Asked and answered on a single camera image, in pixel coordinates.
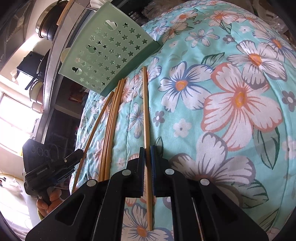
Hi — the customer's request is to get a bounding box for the single bamboo chopstick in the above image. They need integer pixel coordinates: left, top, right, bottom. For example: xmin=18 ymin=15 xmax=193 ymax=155
xmin=56 ymin=0 xmax=75 ymax=25
xmin=142 ymin=66 xmax=155 ymax=231

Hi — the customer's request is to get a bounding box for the black cooking pot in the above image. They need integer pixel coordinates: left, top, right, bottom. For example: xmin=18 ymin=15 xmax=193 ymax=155
xmin=35 ymin=0 xmax=70 ymax=42

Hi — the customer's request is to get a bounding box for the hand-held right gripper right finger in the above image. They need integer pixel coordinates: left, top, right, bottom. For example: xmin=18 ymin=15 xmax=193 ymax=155
xmin=150 ymin=146 xmax=270 ymax=241

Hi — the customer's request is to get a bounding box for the person's left hand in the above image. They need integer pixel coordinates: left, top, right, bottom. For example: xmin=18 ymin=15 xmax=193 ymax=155
xmin=36 ymin=186 xmax=62 ymax=216

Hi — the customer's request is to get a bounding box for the bundle of bamboo chopsticks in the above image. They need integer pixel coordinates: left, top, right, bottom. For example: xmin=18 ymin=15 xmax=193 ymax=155
xmin=71 ymin=78 xmax=126 ymax=193

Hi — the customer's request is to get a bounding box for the brown basin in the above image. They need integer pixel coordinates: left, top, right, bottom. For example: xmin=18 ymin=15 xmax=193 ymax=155
xmin=29 ymin=81 xmax=45 ymax=112

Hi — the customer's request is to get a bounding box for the white wide-bowl spoon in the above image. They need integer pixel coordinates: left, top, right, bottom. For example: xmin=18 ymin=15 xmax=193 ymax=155
xmin=89 ymin=0 xmax=108 ymax=11

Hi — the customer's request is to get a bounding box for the clear plastic bag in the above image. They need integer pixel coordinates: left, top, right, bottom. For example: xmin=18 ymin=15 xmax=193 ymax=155
xmin=252 ymin=0 xmax=292 ymax=35

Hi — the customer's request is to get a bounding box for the grey concrete counter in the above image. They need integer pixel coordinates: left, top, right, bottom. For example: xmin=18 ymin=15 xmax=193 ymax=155
xmin=40 ymin=0 xmax=93 ymax=149

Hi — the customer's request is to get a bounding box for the white oval rice spoon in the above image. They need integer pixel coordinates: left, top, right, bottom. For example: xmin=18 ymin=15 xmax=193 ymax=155
xmin=60 ymin=47 xmax=70 ymax=63

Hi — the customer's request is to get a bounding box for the green perforated utensil holder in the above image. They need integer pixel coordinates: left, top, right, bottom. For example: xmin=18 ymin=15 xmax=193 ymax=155
xmin=58 ymin=1 xmax=163 ymax=97

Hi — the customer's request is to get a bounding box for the teal floral blanket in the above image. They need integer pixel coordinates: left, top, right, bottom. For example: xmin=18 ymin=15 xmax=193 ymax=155
xmin=69 ymin=0 xmax=296 ymax=241

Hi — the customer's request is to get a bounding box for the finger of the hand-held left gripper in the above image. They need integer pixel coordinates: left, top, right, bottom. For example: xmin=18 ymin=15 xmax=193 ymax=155
xmin=60 ymin=149 xmax=84 ymax=168
xmin=55 ymin=167 xmax=77 ymax=184

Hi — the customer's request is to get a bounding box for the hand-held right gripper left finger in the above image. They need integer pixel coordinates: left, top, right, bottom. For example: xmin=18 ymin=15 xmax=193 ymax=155
xmin=25 ymin=148 xmax=146 ymax=241

